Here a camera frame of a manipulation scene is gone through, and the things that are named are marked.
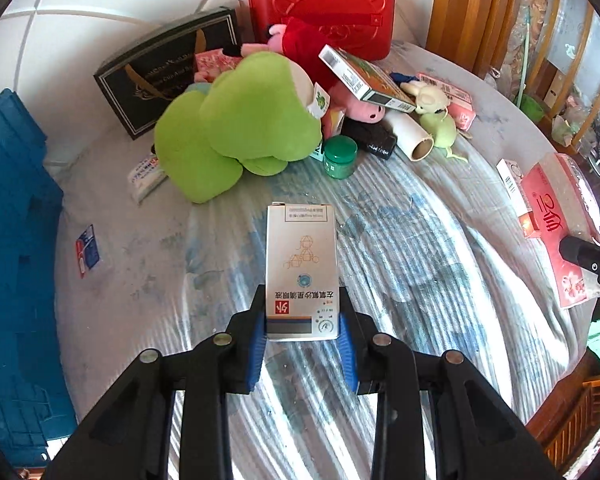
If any green plastic jar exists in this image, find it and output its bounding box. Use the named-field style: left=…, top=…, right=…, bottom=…
left=323, top=134, right=358, bottom=180

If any black cylinder bottle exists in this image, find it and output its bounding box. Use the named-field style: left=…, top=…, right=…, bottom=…
left=341, top=117, right=398, bottom=160

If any small white green plush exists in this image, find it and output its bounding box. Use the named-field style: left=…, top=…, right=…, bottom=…
left=400, top=80, right=468, bottom=162

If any blue plastic crate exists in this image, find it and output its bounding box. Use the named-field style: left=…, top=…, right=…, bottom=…
left=0, top=89, right=76, bottom=467

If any red plastic suitcase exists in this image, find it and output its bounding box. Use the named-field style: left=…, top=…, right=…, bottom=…
left=248, top=0, right=396, bottom=61

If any green plush toy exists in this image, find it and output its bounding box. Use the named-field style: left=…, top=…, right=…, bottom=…
left=155, top=51, right=330, bottom=204

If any pink white flat box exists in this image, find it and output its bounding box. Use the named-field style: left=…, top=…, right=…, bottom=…
left=417, top=73, right=477, bottom=132

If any white wet wipes pack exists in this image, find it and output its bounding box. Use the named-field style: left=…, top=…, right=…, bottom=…
left=128, top=153, right=166, bottom=204

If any pink tissue pack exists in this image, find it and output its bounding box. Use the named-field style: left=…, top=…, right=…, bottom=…
left=521, top=153, right=600, bottom=309

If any green cup on floor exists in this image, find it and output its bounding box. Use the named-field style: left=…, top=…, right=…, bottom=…
left=519, top=93, right=545, bottom=125

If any small white red box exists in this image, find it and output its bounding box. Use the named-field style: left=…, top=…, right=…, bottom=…
left=496, top=158, right=532, bottom=218

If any pink floral tissue box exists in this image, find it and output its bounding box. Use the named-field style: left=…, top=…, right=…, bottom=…
left=194, top=49, right=242, bottom=84

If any white paper roll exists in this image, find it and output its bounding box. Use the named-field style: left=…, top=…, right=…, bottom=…
left=382, top=110, right=434, bottom=162

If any white medicine box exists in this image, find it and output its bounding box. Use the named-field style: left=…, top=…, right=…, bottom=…
left=265, top=203, right=339, bottom=341

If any blue red floss box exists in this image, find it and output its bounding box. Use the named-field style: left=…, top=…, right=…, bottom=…
left=74, top=224, right=100, bottom=278

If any black gift bag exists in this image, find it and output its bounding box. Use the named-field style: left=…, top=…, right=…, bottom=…
left=94, top=6, right=242, bottom=140

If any red dress pig plush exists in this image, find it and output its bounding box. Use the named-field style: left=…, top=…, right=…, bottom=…
left=223, top=18, right=386, bottom=124

